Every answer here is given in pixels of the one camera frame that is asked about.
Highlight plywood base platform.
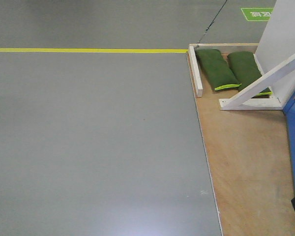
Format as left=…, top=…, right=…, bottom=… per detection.
left=186, top=43, right=295, bottom=236

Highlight left green sandbag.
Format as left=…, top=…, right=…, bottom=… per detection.
left=195, top=49, right=241, bottom=91

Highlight green sandbag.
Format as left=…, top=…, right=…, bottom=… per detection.
left=227, top=51, right=262, bottom=91
left=195, top=49, right=241, bottom=91

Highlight white wooden side rail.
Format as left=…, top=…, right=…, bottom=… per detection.
left=187, top=44, right=203, bottom=97

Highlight green floor sign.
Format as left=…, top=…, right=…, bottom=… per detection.
left=241, top=7, right=273, bottom=22

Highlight white wooden support frame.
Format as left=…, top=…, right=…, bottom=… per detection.
left=219, top=0, right=295, bottom=110

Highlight right green sandbag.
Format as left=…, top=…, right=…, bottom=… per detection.
left=227, top=51, right=262, bottom=91

